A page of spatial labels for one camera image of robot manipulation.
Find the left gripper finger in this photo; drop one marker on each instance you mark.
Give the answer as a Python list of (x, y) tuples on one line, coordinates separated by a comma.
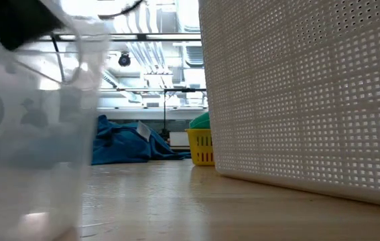
[(15, 20)]

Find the clear plastic storage bin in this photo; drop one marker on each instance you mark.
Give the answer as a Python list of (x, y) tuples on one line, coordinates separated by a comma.
[(42, 167)]

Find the teal bandage roll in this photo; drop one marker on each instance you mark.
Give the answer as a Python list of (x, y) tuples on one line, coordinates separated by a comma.
[(200, 122)]

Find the small yellow plastic basket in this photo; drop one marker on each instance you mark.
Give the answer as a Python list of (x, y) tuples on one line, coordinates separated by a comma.
[(201, 147)]

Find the large white perforated basket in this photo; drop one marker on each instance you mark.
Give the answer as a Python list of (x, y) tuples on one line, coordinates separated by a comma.
[(310, 117)]

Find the blue scrub garment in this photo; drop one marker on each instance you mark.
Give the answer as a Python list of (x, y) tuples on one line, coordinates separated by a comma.
[(122, 147)]

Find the white box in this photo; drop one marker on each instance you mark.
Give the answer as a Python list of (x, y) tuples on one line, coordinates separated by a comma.
[(179, 140)]

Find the black dome camera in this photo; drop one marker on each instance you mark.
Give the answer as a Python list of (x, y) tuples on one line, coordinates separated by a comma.
[(124, 59)]

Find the black metal frame stand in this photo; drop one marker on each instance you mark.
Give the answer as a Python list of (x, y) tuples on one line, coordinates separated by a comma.
[(164, 110)]

